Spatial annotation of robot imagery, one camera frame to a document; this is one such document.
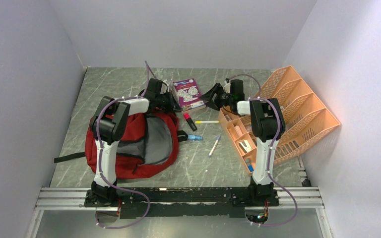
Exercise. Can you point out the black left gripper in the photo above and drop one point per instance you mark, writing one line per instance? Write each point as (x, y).
(173, 106)

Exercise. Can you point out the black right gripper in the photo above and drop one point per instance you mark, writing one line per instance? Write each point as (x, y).
(213, 103)

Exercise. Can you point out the purple puzzle book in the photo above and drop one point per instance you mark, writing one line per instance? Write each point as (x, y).
(187, 95)

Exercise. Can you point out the red student backpack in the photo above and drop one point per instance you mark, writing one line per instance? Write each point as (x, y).
(144, 144)

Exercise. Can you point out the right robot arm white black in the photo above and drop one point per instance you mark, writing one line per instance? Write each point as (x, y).
(267, 126)

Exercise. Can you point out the pink black highlighter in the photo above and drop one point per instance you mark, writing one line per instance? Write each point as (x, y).
(190, 122)

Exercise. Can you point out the yellow white marker pen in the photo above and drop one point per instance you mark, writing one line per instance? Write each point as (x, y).
(207, 122)

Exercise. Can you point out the pink eraser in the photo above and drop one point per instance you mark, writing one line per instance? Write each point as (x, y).
(238, 130)

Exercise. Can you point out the blue highlighter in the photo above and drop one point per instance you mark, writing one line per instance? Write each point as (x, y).
(194, 137)

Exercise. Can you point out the white stapler in organizer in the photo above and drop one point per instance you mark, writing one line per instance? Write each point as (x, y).
(245, 146)

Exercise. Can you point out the blue white marker pen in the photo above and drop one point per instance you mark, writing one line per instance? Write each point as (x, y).
(214, 146)

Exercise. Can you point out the blue glue stick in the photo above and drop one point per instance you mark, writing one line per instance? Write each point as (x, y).
(249, 165)

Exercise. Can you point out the orange plastic desk organizer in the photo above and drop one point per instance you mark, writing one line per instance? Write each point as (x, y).
(307, 119)

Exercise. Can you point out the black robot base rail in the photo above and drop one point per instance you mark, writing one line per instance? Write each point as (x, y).
(175, 202)

